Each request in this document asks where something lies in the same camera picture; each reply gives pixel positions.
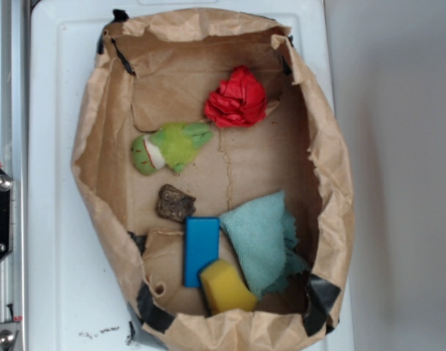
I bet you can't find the brown paper lined box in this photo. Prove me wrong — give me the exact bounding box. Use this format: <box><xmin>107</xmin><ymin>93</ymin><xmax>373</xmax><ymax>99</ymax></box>
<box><xmin>72</xmin><ymin>8</ymin><xmax>355</xmax><ymax>350</ymax></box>

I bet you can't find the brown rough rock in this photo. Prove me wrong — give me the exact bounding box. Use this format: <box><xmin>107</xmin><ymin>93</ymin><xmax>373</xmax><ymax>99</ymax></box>
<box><xmin>156</xmin><ymin>184</ymin><xmax>196</xmax><ymax>223</ymax></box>

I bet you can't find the green plush toy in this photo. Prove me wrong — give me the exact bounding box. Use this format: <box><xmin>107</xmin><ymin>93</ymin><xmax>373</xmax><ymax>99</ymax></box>
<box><xmin>131</xmin><ymin>122</ymin><xmax>213</xmax><ymax>176</ymax></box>

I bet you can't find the blue rectangular block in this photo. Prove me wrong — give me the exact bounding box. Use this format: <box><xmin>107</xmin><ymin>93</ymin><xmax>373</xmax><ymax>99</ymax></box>
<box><xmin>184</xmin><ymin>216</ymin><xmax>219</xmax><ymax>287</ymax></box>

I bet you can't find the light blue cloth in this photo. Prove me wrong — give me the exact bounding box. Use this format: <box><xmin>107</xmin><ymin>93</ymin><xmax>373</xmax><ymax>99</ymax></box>
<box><xmin>219</xmin><ymin>191</ymin><xmax>311</xmax><ymax>299</ymax></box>

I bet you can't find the yellow sponge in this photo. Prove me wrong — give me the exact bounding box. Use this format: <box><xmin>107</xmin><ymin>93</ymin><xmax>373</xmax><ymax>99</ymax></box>
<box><xmin>200</xmin><ymin>259</ymin><xmax>258</xmax><ymax>315</ymax></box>

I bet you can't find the white plastic tray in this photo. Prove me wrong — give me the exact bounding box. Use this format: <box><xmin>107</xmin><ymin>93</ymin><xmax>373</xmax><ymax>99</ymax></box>
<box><xmin>24</xmin><ymin>1</ymin><xmax>333</xmax><ymax>350</ymax></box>

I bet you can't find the aluminium frame rail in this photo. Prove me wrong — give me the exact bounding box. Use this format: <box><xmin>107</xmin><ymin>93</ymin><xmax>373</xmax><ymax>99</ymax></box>
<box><xmin>0</xmin><ymin>1</ymin><xmax>31</xmax><ymax>350</ymax></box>

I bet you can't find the silver corner bracket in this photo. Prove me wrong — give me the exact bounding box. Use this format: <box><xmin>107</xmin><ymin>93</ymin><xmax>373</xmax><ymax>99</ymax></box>
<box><xmin>0</xmin><ymin>322</ymin><xmax>20</xmax><ymax>351</ymax></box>

